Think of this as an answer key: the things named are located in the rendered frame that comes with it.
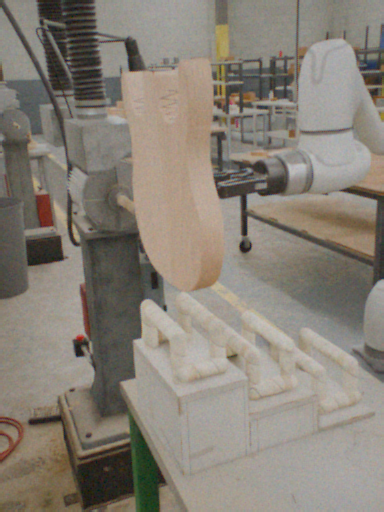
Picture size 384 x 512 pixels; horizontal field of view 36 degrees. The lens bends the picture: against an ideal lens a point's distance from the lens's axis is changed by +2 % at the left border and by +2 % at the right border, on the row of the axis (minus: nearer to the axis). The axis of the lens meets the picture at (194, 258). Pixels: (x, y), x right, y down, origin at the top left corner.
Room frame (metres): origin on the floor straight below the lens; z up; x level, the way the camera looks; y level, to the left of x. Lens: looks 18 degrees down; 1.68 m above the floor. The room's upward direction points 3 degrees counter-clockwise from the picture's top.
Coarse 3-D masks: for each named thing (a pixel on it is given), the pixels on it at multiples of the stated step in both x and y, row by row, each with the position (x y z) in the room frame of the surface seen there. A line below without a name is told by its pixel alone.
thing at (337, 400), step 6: (330, 396) 1.14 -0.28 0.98; (336, 396) 1.14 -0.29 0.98; (342, 396) 1.14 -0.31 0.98; (348, 396) 1.15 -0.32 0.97; (354, 396) 1.15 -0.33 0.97; (360, 396) 1.16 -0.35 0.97; (318, 402) 1.13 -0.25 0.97; (324, 402) 1.12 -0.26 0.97; (330, 402) 1.13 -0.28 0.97; (336, 402) 1.13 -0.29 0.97; (342, 402) 1.13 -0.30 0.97; (348, 402) 1.14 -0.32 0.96; (354, 402) 1.15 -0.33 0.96; (318, 408) 1.12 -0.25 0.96; (324, 408) 1.12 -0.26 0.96; (330, 408) 1.12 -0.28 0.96; (336, 408) 1.13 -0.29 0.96
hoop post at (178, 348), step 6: (174, 342) 1.00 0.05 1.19; (180, 342) 1.00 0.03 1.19; (186, 342) 1.02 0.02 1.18; (174, 348) 1.00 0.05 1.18; (180, 348) 1.00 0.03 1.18; (186, 348) 1.01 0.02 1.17; (174, 354) 1.00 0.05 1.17; (180, 354) 1.00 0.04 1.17; (186, 354) 1.01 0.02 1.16; (174, 360) 1.00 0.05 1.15; (180, 360) 1.00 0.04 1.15; (186, 360) 1.01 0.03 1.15; (174, 366) 1.00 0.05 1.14; (180, 366) 1.00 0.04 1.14; (174, 372) 1.01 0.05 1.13; (174, 378) 1.01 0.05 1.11; (174, 384) 1.01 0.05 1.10; (180, 384) 1.00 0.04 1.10
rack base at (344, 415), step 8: (296, 368) 1.33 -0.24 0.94; (296, 376) 1.29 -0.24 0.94; (304, 376) 1.29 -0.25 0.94; (328, 384) 1.25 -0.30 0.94; (336, 384) 1.25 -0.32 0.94; (328, 392) 1.22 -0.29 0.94; (336, 392) 1.22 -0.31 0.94; (360, 400) 1.18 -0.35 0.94; (344, 408) 1.15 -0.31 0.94; (352, 408) 1.15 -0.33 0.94; (360, 408) 1.15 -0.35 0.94; (368, 408) 1.15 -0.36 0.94; (320, 416) 1.12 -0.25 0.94; (328, 416) 1.12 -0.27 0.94; (336, 416) 1.12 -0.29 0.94; (344, 416) 1.12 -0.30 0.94; (352, 416) 1.12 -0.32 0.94; (360, 416) 1.12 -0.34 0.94; (368, 416) 1.13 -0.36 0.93; (320, 424) 1.09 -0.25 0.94; (328, 424) 1.09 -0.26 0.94; (336, 424) 1.10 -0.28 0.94
